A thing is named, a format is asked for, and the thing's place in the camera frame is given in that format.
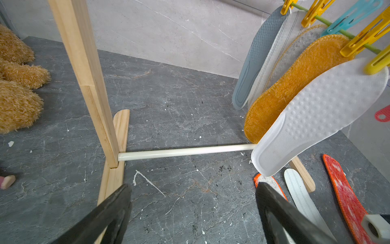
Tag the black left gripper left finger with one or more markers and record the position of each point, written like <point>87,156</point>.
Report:
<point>111,217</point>

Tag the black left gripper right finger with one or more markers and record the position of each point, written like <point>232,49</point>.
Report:
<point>279,217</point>

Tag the grey striped insole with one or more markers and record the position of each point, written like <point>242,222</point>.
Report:
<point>302,200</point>
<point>288,32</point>

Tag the grey felt orange-edged insole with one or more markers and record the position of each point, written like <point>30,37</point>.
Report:
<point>270,181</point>

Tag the red orange-edged insole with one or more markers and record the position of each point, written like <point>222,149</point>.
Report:
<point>351,208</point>

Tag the white foam insole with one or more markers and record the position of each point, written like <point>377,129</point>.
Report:
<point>329,103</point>

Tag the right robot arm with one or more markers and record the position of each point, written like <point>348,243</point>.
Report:
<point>377,228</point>

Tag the green round clip hanger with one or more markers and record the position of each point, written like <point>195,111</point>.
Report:
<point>364,40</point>

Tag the pink pig toy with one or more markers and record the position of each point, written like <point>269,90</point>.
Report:
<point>7,181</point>

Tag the brown teddy bear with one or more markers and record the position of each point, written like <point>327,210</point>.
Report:
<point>20,105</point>

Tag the yellow fuzzy insole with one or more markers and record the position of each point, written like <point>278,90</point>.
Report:
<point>320,56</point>

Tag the grey felt yellow-edged insole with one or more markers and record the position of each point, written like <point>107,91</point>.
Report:
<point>296,48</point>

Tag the blue-grey foam insole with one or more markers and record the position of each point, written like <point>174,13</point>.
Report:
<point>256,57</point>

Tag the wooden clothes rack frame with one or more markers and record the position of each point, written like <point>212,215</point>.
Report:
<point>74,25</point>

